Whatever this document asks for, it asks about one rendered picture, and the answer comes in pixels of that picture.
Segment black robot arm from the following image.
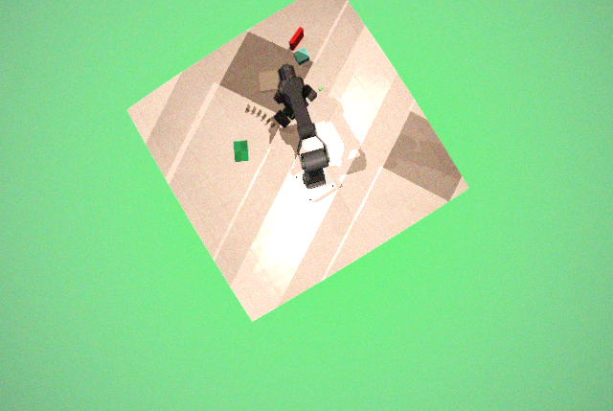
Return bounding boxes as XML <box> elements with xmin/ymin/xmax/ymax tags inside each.
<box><xmin>273</xmin><ymin>63</ymin><xmax>330</xmax><ymax>189</ymax></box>

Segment red flat block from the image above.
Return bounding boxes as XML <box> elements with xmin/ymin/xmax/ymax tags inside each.
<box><xmin>288</xmin><ymin>27</ymin><xmax>304</xmax><ymax>51</ymax></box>

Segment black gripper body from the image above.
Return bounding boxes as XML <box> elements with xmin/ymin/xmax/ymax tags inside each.
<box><xmin>274</xmin><ymin>84</ymin><xmax>317</xmax><ymax>127</ymax></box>

